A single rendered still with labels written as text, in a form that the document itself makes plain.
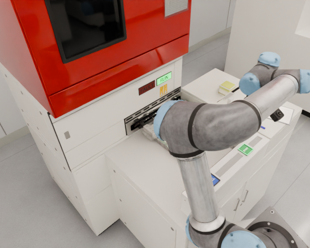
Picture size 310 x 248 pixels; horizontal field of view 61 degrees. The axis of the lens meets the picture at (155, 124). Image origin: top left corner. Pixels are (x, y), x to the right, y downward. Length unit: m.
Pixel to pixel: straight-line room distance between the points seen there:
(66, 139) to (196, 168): 0.74
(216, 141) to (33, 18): 0.69
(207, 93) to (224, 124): 1.07
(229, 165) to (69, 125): 0.76
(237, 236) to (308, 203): 1.71
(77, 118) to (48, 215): 1.25
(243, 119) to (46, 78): 0.72
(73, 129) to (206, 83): 0.90
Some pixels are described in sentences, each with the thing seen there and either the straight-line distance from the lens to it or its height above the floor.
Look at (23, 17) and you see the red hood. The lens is 0.97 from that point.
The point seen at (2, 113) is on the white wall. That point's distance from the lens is 2.90.
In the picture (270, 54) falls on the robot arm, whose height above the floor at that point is 1.46.
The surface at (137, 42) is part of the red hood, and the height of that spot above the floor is 1.41.
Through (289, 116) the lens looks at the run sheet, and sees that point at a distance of 1.62.
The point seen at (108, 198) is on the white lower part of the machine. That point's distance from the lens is 1.83.
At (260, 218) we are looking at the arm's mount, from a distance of 1.08.
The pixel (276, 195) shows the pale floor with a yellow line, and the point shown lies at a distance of 2.47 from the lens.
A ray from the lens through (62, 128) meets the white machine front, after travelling 1.26.
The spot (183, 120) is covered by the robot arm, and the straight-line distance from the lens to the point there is 0.64.
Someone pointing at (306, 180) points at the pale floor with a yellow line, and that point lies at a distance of 2.67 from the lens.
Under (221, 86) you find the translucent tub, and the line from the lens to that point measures 1.63.
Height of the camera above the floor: 1.93
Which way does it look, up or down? 43 degrees down
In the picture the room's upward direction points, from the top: 2 degrees counter-clockwise
